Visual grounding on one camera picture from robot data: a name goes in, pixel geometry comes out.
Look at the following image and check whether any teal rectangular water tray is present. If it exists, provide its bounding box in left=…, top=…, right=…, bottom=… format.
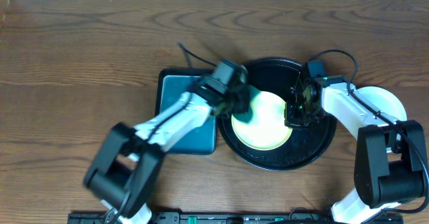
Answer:
left=155, top=68, right=217, bottom=155

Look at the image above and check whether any pale green plate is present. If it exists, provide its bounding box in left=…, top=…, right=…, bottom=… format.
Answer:
left=357, top=87, right=408, bottom=121

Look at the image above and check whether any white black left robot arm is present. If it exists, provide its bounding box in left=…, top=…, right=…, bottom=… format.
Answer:
left=83, top=78, right=249, bottom=223

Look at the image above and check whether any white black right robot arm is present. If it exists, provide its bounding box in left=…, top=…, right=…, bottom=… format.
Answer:
left=285, top=76, right=428, bottom=223

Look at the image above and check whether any yellow plate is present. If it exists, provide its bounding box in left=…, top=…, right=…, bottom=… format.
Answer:
left=231, top=86, right=292, bottom=151

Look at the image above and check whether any black round tray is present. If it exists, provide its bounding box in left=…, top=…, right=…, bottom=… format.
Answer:
left=217, top=58, right=337, bottom=171

